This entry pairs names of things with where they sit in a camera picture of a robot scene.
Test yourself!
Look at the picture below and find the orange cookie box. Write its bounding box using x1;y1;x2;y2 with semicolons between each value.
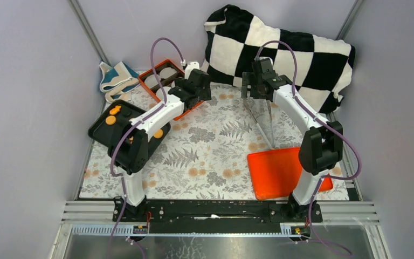
138;59;184;103

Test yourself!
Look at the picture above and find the round orange cookie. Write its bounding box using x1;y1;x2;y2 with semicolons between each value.
153;129;164;139
105;115;117;125

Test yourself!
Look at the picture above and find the black cookie tray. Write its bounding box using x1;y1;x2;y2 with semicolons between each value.
87;99;171;157

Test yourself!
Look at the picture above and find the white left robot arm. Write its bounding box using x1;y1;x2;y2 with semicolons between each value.
109;62;211;222

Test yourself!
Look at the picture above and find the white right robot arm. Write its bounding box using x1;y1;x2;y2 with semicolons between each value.
241;58;343;222

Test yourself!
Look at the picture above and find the white paper cupcake liner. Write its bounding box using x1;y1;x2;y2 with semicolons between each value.
159;67;178;80
144;74;161;91

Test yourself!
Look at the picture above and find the black white checkered pillow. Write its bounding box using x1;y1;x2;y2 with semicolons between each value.
202;4;356;113

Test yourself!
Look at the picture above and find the floral table mat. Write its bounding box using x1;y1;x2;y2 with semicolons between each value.
79;70;350;201

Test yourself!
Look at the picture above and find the teal beige folded cloth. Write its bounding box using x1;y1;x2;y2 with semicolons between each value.
99;62;140;103

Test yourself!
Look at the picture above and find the orange box lid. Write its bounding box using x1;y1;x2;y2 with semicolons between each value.
247;147;319;204

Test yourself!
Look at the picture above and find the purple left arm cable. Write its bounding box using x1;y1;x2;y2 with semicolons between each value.
106;37;187;259

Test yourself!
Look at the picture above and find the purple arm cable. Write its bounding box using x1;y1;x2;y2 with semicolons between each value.
254;39;362;258
106;37;187;259

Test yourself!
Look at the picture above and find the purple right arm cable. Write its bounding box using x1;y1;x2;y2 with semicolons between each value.
254;39;362;258

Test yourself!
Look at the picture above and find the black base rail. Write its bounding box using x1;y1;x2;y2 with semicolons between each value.
112;197;323;234

